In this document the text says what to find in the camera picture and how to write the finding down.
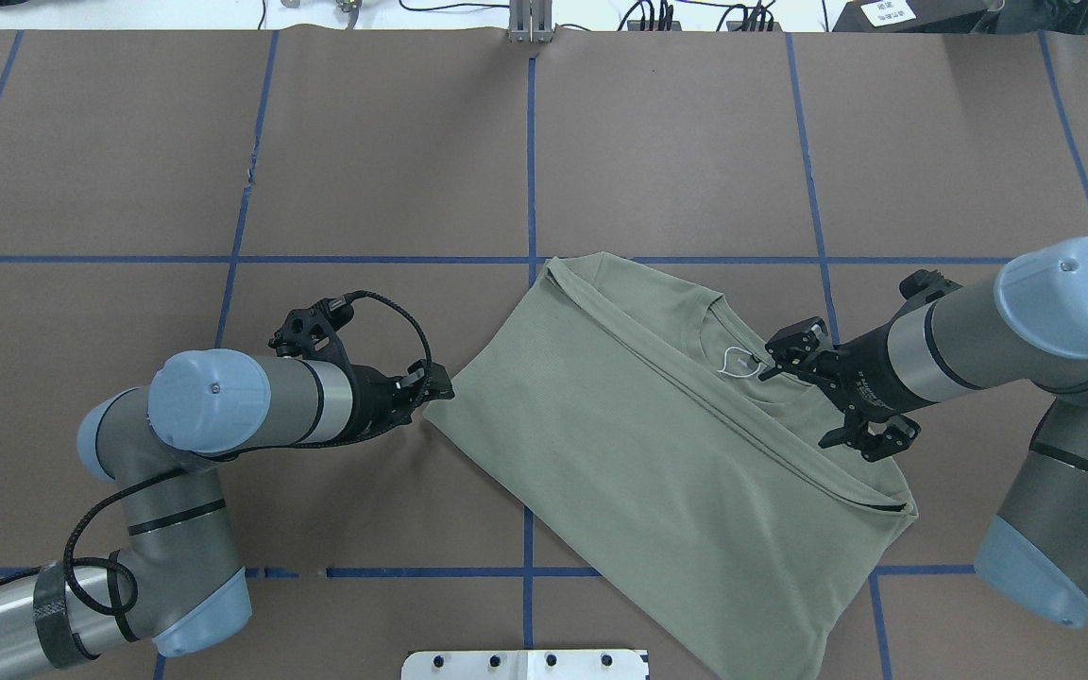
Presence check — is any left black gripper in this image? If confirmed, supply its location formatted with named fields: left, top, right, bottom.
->
left=350, top=364, right=456, bottom=444

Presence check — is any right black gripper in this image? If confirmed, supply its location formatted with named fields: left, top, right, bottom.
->
left=758, top=317, right=923, bottom=462

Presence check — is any olive green long-sleeve shirt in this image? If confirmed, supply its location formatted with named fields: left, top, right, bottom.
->
left=426, top=251, right=918, bottom=679

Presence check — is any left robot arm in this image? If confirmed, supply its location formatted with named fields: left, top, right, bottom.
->
left=0, top=348, right=452, bottom=679

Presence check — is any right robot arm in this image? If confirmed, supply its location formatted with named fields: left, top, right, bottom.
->
left=761, top=237, right=1088, bottom=628

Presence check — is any white shirt tag loop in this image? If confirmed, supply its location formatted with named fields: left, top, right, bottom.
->
left=717, top=346, right=768, bottom=380

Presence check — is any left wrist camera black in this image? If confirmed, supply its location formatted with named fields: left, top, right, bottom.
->
left=267, top=297, right=354, bottom=364

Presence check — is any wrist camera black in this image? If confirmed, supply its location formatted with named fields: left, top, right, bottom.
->
left=267, top=297, right=354, bottom=364
left=893, top=268, right=962, bottom=318

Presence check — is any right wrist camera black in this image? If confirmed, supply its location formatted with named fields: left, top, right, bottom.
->
left=893, top=268, right=962, bottom=318

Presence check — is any white camera mast base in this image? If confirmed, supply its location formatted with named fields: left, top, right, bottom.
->
left=400, top=650, right=651, bottom=679

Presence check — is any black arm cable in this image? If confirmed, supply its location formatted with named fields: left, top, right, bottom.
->
left=62, top=290, right=435, bottom=615

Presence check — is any aluminium frame post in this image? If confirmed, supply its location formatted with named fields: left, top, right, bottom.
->
left=506, top=0, right=555, bottom=44

